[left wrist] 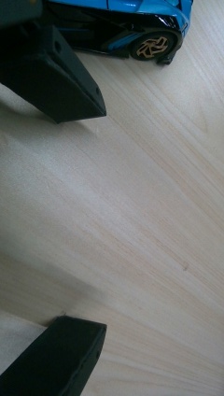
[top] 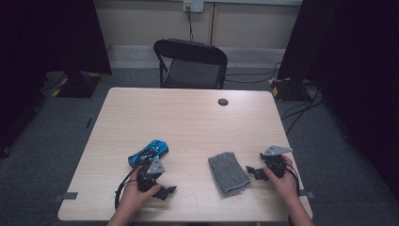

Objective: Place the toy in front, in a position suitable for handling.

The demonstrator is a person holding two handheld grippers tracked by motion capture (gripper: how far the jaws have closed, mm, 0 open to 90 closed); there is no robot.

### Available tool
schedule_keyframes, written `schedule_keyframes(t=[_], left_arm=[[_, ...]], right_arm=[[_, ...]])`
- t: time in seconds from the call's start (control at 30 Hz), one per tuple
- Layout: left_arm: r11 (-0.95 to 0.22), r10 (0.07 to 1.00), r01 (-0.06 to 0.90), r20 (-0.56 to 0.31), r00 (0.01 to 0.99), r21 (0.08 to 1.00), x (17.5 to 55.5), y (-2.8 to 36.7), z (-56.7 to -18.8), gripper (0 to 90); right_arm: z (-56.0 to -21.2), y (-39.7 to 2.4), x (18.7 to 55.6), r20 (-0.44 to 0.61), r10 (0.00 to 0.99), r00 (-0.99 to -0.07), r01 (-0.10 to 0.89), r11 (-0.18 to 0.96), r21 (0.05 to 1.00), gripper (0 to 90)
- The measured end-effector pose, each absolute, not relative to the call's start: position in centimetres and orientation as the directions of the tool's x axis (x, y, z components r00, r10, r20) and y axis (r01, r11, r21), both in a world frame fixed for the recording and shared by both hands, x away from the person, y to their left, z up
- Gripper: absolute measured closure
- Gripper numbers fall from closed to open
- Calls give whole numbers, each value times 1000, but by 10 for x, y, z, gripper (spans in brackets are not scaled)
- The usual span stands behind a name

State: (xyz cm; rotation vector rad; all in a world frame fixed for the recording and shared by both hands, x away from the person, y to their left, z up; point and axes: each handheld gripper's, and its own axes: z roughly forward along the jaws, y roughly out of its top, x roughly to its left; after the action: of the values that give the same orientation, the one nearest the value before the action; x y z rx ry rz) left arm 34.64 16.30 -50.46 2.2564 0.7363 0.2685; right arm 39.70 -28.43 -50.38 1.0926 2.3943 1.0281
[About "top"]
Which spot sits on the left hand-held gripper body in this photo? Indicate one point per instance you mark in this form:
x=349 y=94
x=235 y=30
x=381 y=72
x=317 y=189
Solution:
x=155 y=168

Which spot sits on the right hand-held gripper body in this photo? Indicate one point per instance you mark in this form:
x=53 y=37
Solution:
x=276 y=163

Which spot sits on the blue toy car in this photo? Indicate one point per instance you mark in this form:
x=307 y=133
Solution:
x=152 y=149

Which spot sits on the grey cloth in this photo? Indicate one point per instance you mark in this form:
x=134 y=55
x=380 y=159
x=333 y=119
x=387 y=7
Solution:
x=228 y=172

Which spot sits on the person's right hand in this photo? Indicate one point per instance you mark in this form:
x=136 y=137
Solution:
x=287 y=185

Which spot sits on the person's left hand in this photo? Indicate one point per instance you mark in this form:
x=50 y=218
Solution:
x=135 y=197

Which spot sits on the grey tape strip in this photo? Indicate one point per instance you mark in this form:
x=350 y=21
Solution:
x=308 y=194
x=67 y=196

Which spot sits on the black yellow-striped stand base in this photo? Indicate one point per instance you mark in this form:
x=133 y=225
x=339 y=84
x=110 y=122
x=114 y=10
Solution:
x=78 y=88
x=288 y=91

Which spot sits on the black table grommet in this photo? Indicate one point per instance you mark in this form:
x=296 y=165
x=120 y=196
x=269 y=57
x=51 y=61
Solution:
x=223 y=102

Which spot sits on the small black floor strip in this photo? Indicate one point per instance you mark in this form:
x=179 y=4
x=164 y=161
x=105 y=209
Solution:
x=89 y=122

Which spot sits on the black folding chair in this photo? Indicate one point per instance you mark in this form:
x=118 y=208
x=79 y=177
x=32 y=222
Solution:
x=191 y=73

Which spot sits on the black curtain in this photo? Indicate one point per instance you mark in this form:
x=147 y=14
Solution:
x=47 y=37
x=354 y=62

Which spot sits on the white wall socket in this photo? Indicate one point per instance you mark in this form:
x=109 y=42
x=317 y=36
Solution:
x=194 y=5

